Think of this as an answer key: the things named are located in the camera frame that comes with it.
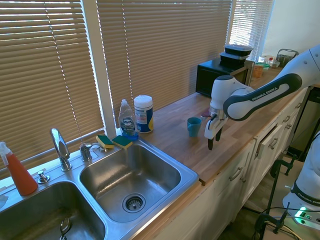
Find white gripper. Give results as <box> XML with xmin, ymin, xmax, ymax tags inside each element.
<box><xmin>204</xmin><ymin>112</ymin><xmax>229</xmax><ymax>151</ymax></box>

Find teal mug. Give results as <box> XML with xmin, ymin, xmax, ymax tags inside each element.
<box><xmin>186</xmin><ymin>116</ymin><xmax>203</xmax><ymax>138</ymax></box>

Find stainless double sink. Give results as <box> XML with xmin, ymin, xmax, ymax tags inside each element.
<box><xmin>0</xmin><ymin>136</ymin><xmax>200</xmax><ymax>240</ymax></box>

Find sink drain strainer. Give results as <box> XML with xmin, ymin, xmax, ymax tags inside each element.
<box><xmin>122</xmin><ymin>192</ymin><xmax>146</xmax><ymax>214</ymax></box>

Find small chrome sink cap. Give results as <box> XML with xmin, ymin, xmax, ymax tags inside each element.
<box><xmin>37</xmin><ymin>170</ymin><xmax>51</xmax><ymax>185</ymax></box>

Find white kitchen cabinet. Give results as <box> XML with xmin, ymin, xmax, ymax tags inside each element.
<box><xmin>149</xmin><ymin>87</ymin><xmax>311</xmax><ymax>240</ymax></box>

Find black clamp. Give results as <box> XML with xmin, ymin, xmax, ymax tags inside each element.
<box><xmin>269</xmin><ymin>154</ymin><xmax>299</xmax><ymax>176</ymax></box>
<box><xmin>255</xmin><ymin>201</ymin><xmax>291</xmax><ymax>237</ymax></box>

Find disinfecting wipes canister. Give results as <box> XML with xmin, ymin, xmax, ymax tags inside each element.
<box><xmin>133</xmin><ymin>94</ymin><xmax>155</xmax><ymax>134</ymax></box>

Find orange jar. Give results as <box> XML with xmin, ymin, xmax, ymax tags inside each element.
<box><xmin>252</xmin><ymin>63</ymin><xmax>265</xmax><ymax>79</ymax></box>

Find black food container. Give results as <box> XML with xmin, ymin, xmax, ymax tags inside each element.
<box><xmin>219</xmin><ymin>51</ymin><xmax>250</xmax><ymax>68</ymax></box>
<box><xmin>223</xmin><ymin>44</ymin><xmax>254</xmax><ymax>57</ymax></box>

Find clear dish soap bottle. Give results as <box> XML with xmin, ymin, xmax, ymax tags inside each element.
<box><xmin>118</xmin><ymin>98</ymin><xmax>139</xmax><ymax>141</ymax></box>

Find yellow green sponge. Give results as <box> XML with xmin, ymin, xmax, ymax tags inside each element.
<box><xmin>95</xmin><ymin>134</ymin><xmax>115</xmax><ymax>150</ymax></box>
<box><xmin>111</xmin><ymin>135</ymin><xmax>134</xmax><ymax>151</ymax></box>

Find black appliance front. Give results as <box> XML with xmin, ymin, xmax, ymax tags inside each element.
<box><xmin>291</xmin><ymin>86</ymin><xmax>320</xmax><ymax>157</ymax></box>

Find white lidded container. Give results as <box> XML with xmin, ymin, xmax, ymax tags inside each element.
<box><xmin>258</xmin><ymin>54</ymin><xmax>275</xmax><ymax>70</ymax></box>

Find wide tan window blind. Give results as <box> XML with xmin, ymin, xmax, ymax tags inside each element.
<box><xmin>0</xmin><ymin>0</ymin><xmax>105</xmax><ymax>179</ymax></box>
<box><xmin>96</xmin><ymin>0</ymin><xmax>233</xmax><ymax>122</ymax></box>

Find narrow tan window blind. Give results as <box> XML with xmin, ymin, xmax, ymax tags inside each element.
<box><xmin>228</xmin><ymin>0</ymin><xmax>275</xmax><ymax>62</ymax></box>

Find chrome side sprayer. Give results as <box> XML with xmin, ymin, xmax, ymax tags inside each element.
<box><xmin>79</xmin><ymin>142</ymin><xmax>108</xmax><ymax>162</ymax></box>

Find chrome faucet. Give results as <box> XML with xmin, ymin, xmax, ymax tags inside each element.
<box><xmin>49</xmin><ymin>127</ymin><xmax>73</xmax><ymax>172</ymax></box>

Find metal spoon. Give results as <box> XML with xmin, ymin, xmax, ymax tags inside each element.
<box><xmin>58</xmin><ymin>217</ymin><xmax>72</xmax><ymax>240</ymax></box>

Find orange spray bottle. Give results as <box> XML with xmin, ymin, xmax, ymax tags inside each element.
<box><xmin>0</xmin><ymin>141</ymin><xmax>39</xmax><ymax>197</ymax></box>

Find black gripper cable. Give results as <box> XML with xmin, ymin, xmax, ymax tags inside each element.
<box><xmin>209</xmin><ymin>114</ymin><xmax>219</xmax><ymax>131</ymax></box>

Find black wire caddy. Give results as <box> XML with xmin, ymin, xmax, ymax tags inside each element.
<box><xmin>275</xmin><ymin>48</ymin><xmax>300</xmax><ymax>69</ymax></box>

